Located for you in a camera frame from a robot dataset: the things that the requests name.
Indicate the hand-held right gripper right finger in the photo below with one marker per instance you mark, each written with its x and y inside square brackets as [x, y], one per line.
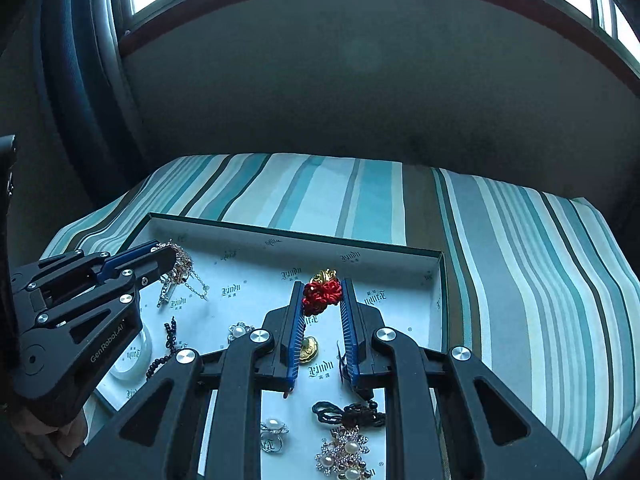
[349, 335]

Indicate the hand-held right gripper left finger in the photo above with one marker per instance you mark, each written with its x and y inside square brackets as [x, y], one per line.
[295, 335]

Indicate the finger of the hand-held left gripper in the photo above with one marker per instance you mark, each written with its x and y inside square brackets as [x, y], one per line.
[155, 265]
[127, 260]

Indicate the red knot pendant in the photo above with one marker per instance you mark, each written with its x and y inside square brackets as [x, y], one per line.
[322, 294]

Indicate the small pearl brooch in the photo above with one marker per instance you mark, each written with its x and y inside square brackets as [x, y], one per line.
[238, 331]

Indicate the dark green jewelry box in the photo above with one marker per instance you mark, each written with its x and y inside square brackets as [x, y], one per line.
[235, 280]

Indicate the person's left hand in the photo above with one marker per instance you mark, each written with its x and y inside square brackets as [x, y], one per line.
[67, 432]

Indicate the white bangle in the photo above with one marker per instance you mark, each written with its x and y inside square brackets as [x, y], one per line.
[125, 374]

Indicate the pearl flower brooch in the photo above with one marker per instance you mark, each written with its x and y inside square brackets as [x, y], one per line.
[345, 452]

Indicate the striped cloth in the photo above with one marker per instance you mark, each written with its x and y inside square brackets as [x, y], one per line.
[500, 260]

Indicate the dark curtain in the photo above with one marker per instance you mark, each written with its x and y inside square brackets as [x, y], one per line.
[75, 85]

